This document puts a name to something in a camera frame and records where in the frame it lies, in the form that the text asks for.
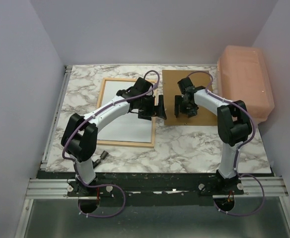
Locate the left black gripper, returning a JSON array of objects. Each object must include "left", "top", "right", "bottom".
[{"left": 139, "top": 95, "right": 166, "bottom": 121}]

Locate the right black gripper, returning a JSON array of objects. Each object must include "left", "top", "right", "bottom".
[{"left": 174, "top": 96, "right": 197, "bottom": 119}]

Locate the brown cardboard backing board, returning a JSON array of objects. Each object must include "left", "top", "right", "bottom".
[{"left": 162, "top": 70, "right": 217, "bottom": 126}]

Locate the white photo paper sheet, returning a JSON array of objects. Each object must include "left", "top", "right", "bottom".
[{"left": 97, "top": 78, "right": 155, "bottom": 143}]

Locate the light wooden picture frame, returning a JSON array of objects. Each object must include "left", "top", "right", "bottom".
[{"left": 92, "top": 77, "right": 158, "bottom": 148}]

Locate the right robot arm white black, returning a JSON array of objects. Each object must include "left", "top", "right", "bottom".
[{"left": 174, "top": 77, "right": 255, "bottom": 194}]

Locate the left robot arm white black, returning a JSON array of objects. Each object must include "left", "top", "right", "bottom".
[{"left": 61, "top": 77, "right": 167, "bottom": 196}]

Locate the translucent pink plastic box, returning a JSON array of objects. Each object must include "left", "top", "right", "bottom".
[{"left": 217, "top": 46, "right": 275, "bottom": 124}]

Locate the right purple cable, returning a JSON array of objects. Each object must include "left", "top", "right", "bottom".
[{"left": 186, "top": 71, "right": 266, "bottom": 217}]

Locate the purple cable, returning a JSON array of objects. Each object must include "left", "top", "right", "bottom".
[
  {"left": 62, "top": 70, "right": 126, "bottom": 218},
  {"left": 186, "top": 71, "right": 266, "bottom": 217}
]

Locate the black T-handle tool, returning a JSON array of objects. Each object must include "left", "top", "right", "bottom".
[{"left": 92, "top": 151, "right": 109, "bottom": 168}]

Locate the black mounting base rail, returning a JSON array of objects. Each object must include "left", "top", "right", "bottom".
[{"left": 67, "top": 172, "right": 245, "bottom": 207}]

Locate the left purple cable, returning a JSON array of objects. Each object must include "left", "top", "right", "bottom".
[{"left": 62, "top": 70, "right": 126, "bottom": 218}]

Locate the aluminium extrusion rail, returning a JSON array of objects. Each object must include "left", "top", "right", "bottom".
[{"left": 25, "top": 178, "right": 73, "bottom": 199}]

